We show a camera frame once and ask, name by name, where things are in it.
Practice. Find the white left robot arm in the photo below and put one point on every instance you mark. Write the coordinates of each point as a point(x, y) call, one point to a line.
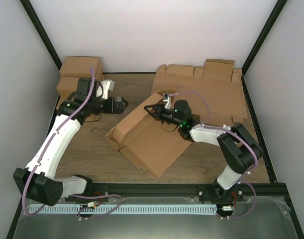
point(37, 180)

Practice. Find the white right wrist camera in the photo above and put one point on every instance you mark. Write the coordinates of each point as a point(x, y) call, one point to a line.
point(167, 101)

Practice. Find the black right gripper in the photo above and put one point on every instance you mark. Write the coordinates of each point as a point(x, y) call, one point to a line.
point(159, 112)

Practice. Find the left black frame post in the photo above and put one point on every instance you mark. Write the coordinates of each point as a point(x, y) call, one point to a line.
point(31, 13)

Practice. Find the right black frame post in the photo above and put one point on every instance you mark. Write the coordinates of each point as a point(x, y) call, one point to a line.
point(271, 20)

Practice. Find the stack of flat cardboard sheets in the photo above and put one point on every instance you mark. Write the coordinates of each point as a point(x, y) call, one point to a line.
point(215, 102)

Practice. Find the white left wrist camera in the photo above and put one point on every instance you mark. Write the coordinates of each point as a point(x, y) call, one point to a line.
point(107, 85)

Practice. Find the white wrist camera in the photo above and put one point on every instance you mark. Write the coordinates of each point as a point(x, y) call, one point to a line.
point(167, 101)
point(107, 85)

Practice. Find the upright cardboard sheet at back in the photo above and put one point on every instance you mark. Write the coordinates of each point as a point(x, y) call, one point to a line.
point(218, 69)

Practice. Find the cardboard box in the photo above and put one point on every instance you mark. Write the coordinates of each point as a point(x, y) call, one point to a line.
point(67, 85)
point(79, 66)
point(143, 140)

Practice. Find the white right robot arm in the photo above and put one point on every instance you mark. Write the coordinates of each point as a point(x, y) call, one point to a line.
point(240, 150)

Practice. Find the light blue slotted cable duct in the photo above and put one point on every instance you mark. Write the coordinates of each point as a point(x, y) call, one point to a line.
point(132, 209)

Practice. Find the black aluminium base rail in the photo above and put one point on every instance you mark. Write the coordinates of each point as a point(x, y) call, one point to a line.
point(207, 191)

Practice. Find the black frame post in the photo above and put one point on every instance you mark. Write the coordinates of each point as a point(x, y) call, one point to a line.
point(271, 20)
point(31, 13)

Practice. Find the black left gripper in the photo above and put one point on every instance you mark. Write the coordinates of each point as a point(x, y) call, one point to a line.
point(119, 109)

